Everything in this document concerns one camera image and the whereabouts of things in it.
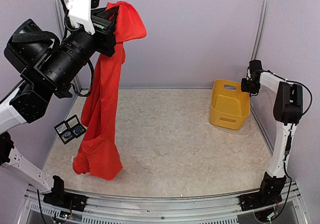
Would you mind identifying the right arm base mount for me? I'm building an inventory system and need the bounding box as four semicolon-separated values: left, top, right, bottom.
239;172;287;211

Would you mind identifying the black display box right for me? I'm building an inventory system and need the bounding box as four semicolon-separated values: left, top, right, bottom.
65;115;86;139

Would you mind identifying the red t-shirt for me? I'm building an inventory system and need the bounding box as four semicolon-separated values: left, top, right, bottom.
72;1;147;181

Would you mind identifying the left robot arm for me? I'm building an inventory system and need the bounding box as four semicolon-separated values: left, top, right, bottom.
0;7;119;206

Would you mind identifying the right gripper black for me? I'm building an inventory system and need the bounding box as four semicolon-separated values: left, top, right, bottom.
241;78;260;94

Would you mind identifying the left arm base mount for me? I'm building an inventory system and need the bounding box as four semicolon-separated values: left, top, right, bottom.
43;175;88;212

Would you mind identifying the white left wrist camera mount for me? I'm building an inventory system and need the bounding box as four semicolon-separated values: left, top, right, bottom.
66;0;95;35

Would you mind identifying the black display box left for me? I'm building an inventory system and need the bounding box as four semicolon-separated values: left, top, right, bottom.
54;123;76;144

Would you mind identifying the black display box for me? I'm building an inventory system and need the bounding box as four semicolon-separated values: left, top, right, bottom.
54;123;76;144
65;115;86;139

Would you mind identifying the aluminium front rail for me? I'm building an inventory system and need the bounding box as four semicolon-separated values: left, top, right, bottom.
14;181;311;224

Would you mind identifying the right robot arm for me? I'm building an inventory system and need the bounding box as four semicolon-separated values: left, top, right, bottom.
241;60;313;206

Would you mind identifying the yellow plastic basket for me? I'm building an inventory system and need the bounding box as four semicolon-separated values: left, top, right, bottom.
209;79;251;130

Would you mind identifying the right aluminium corner post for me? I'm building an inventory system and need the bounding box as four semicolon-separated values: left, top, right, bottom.
250;0;270;60

